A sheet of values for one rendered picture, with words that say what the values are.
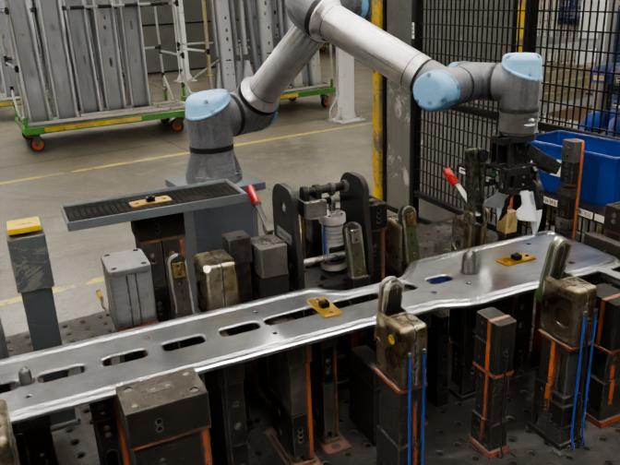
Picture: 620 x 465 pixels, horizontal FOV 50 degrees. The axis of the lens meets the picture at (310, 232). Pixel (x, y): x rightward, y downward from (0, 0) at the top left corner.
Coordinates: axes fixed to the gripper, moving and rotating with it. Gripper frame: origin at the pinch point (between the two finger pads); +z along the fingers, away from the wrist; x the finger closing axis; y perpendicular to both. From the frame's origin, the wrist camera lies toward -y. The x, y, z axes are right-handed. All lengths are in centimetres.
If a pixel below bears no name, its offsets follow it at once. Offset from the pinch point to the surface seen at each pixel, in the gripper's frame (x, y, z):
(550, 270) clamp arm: 17.1, 7.5, 2.7
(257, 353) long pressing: 9, 64, 8
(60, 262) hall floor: -320, 79, 109
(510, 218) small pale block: -10.9, -7.4, 3.3
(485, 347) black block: 17.3, 22.1, 14.8
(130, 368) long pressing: 4, 84, 8
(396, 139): -256, -131, 46
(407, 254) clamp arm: -13.5, 19.3, 7.6
